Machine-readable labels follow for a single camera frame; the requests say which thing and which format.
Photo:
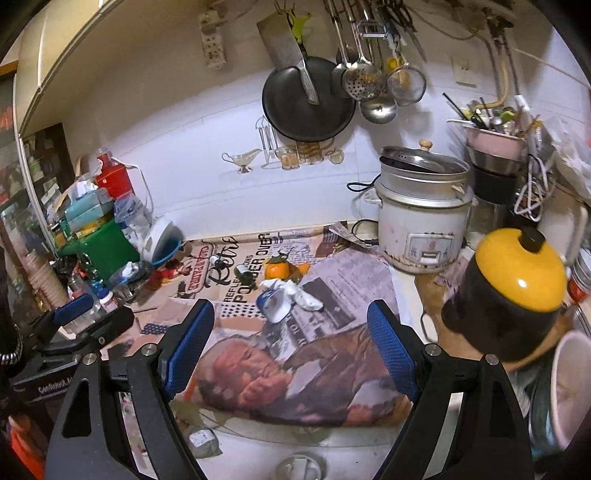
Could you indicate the yellow lidded black pot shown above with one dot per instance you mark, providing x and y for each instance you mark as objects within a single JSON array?
[{"x": 510, "y": 294}]

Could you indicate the pink utensil holder bowl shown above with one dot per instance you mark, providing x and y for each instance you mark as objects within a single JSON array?
[{"x": 489, "y": 142}]

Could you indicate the steel soup ladle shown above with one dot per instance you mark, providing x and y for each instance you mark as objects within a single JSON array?
[{"x": 380, "y": 110}]

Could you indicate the white bowl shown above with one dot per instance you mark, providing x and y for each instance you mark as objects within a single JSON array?
[{"x": 570, "y": 386}]

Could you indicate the steel slotted ladle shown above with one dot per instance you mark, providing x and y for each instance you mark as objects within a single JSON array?
[{"x": 362, "y": 80}]

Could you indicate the sink drain strainer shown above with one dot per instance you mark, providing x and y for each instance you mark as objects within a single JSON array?
[{"x": 299, "y": 467}]

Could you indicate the small green bottle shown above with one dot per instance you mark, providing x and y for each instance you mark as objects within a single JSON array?
[{"x": 244, "y": 276}]

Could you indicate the blue bowl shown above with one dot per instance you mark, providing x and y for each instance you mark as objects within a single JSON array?
[{"x": 166, "y": 252}]

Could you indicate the white rice cooker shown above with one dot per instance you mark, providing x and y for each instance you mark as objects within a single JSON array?
[{"x": 423, "y": 201}]

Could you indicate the small white capped vial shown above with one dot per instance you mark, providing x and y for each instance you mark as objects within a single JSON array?
[{"x": 213, "y": 260}]

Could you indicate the red thermos jug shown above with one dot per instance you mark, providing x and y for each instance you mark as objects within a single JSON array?
[{"x": 113, "y": 176}]

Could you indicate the newspaper table covering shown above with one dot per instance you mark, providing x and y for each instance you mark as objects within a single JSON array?
[{"x": 313, "y": 368}]

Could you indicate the orange peel piece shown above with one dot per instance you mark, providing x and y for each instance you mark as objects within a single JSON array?
[{"x": 303, "y": 268}]

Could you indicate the white pill bottle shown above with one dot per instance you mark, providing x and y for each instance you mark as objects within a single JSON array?
[{"x": 107, "y": 300}]

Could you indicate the black frying pan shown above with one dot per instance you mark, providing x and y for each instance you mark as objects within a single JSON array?
[{"x": 286, "y": 105}]

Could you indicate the white perforated lid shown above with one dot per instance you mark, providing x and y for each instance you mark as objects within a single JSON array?
[{"x": 158, "y": 236}]

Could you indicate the tissue box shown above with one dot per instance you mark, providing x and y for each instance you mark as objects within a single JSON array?
[{"x": 88, "y": 208}]

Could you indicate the tangerine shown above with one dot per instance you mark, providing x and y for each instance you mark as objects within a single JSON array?
[{"x": 277, "y": 267}]

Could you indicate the wire mesh strainer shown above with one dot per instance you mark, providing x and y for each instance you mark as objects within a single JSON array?
[{"x": 405, "y": 82}]

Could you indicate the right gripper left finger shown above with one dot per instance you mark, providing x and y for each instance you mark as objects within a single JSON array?
[{"x": 155, "y": 374}]

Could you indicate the green box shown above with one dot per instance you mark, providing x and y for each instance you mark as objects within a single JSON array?
[{"x": 102, "y": 252}]

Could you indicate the steel cleaver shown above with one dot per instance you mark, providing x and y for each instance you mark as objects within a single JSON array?
[{"x": 284, "y": 52}]

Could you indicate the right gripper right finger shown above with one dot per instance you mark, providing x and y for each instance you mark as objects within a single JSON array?
[{"x": 403, "y": 354}]

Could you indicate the white wall socket strip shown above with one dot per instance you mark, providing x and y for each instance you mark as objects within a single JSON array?
[{"x": 211, "y": 39}]

